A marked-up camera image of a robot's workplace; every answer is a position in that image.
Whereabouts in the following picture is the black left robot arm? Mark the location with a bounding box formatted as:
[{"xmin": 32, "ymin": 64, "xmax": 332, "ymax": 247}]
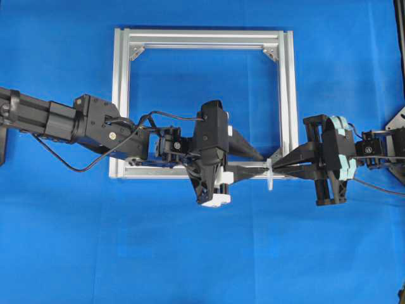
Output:
[{"xmin": 1, "ymin": 89, "xmax": 269, "ymax": 208}]

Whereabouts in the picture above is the black vertical pole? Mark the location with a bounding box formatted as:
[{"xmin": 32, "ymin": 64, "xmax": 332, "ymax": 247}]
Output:
[{"xmin": 393, "ymin": 0, "xmax": 404, "ymax": 67}]

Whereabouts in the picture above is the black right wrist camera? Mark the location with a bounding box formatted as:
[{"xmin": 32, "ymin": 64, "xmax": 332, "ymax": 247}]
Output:
[{"xmin": 321, "ymin": 116, "xmax": 357, "ymax": 181}]

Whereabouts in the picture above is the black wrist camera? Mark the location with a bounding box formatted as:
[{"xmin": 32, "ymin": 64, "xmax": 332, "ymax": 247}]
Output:
[
  {"xmin": 321, "ymin": 116, "xmax": 357, "ymax": 181},
  {"xmin": 193, "ymin": 100, "xmax": 229, "ymax": 153}
]

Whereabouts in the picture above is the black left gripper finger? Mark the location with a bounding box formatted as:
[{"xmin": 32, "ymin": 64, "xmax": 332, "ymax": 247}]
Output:
[
  {"xmin": 226, "ymin": 165, "xmax": 268, "ymax": 184},
  {"xmin": 228, "ymin": 128, "xmax": 264, "ymax": 160}
]

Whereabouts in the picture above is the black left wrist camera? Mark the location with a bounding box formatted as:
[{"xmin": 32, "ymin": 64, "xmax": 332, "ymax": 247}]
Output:
[{"xmin": 193, "ymin": 100, "xmax": 229, "ymax": 153}]

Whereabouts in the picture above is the aluminium extrusion frame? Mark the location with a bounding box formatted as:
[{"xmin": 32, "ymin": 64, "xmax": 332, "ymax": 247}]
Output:
[{"xmin": 112, "ymin": 28, "xmax": 299, "ymax": 167}]

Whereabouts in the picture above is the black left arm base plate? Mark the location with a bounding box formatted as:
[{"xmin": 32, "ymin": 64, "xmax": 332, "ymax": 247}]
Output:
[{"xmin": 0, "ymin": 126, "xmax": 8, "ymax": 166}]

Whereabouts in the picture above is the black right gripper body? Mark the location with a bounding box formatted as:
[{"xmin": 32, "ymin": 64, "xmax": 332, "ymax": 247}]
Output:
[{"xmin": 303, "ymin": 115, "xmax": 356, "ymax": 206}]

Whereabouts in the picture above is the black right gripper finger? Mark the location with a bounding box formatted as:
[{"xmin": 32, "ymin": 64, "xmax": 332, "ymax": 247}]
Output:
[
  {"xmin": 278, "ymin": 164, "xmax": 323, "ymax": 181},
  {"xmin": 273, "ymin": 142, "xmax": 322, "ymax": 168}
]

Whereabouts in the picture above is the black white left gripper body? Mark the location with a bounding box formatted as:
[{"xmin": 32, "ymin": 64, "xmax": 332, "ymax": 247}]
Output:
[{"xmin": 183, "ymin": 109, "xmax": 234, "ymax": 208}]

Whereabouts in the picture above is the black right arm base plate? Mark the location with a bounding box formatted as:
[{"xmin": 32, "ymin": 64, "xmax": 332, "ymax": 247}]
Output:
[{"xmin": 385, "ymin": 108, "xmax": 404, "ymax": 184}]

